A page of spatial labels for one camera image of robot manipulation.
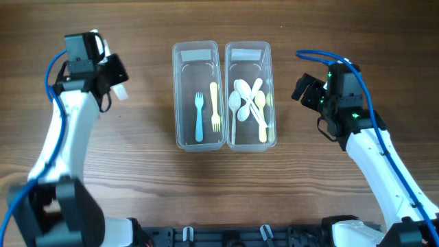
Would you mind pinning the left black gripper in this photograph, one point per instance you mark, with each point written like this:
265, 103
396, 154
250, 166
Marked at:
121, 75

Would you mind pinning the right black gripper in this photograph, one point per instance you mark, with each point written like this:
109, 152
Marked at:
316, 85

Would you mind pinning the white plastic fork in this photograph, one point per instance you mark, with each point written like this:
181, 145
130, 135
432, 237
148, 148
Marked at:
120, 91
107, 51

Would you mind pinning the cream plastic spoon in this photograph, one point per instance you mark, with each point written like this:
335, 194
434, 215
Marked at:
260, 102

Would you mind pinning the clear plastic container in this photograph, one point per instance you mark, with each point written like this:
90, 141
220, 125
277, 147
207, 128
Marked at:
249, 60
196, 64

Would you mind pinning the white plastic spoon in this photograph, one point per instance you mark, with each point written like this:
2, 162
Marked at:
244, 90
234, 103
258, 117
244, 112

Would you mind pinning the pale blue plastic fork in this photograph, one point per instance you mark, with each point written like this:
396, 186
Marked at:
199, 102

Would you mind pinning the cream plastic fork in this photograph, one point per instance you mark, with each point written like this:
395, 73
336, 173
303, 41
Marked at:
215, 119

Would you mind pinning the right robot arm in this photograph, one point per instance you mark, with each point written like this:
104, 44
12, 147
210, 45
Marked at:
411, 218

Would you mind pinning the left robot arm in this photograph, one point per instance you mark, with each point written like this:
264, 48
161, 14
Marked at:
54, 208

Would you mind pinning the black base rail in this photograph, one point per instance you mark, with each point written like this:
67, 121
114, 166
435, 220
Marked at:
294, 235

